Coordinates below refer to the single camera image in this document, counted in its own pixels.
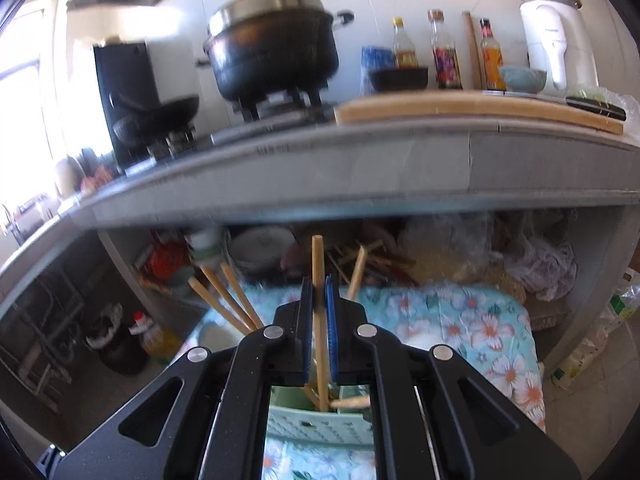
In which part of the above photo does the wooden chopstick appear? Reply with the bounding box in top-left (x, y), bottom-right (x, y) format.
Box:
top-left (188, 276), bottom-right (252, 335)
top-left (347, 246), bottom-right (368, 301)
top-left (311, 235), bottom-right (330, 412)
top-left (220, 262), bottom-right (264, 328)
top-left (200, 266), bottom-right (257, 330)

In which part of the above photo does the white rice paddle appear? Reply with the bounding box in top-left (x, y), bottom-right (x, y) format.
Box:
top-left (198, 322), bottom-right (243, 352)

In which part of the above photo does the concrete kitchen counter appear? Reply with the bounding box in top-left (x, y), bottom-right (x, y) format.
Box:
top-left (1, 117), bottom-right (639, 307)

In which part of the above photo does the cooking oil bottle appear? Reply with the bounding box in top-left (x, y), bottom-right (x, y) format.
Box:
top-left (129, 310), bottom-right (182, 365)

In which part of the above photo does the green plastic utensil holder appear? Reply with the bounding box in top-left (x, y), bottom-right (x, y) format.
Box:
top-left (266, 387), bottom-right (374, 448)

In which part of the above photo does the floral quilted tablecloth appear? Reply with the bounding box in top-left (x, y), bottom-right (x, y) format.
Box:
top-left (199, 282), bottom-right (548, 480)

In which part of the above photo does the stack of white bowls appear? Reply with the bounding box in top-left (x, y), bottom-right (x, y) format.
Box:
top-left (184, 226), bottom-right (224, 268)

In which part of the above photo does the white plate under counter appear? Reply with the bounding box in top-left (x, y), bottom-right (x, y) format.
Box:
top-left (228, 226), bottom-right (295, 272)

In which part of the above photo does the white plastic bag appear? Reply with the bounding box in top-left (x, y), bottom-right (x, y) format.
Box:
top-left (551, 268), bottom-right (639, 390)

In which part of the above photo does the black wok pan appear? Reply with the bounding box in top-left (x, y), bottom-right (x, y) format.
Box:
top-left (110, 92), bottom-right (200, 148)

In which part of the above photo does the wooden cutting board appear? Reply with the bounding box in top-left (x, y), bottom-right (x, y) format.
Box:
top-left (334, 90), bottom-right (624, 136)

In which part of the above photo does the black splash guard panel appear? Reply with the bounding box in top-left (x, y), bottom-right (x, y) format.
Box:
top-left (93, 42), bottom-right (160, 169)

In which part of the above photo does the light blue bowl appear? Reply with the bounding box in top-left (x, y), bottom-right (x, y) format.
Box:
top-left (499, 65), bottom-right (547, 94)

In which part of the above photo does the dark sauce bottle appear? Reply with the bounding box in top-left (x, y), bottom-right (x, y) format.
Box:
top-left (427, 9), bottom-right (462, 90)

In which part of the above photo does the black tray dish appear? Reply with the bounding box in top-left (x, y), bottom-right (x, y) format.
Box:
top-left (369, 67), bottom-right (428, 93)

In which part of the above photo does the orange sauce bottle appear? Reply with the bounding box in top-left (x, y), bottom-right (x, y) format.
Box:
top-left (480, 18), bottom-right (506, 91)

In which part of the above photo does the large black stock pot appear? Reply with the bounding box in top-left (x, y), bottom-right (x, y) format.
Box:
top-left (203, 0), bottom-right (355, 107)

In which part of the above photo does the yellow cap sauce bottle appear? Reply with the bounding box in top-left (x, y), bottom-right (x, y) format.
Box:
top-left (393, 16), bottom-right (419, 68)

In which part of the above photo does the wooden rolling pin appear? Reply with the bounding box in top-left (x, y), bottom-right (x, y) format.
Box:
top-left (461, 11), bottom-right (485, 90)

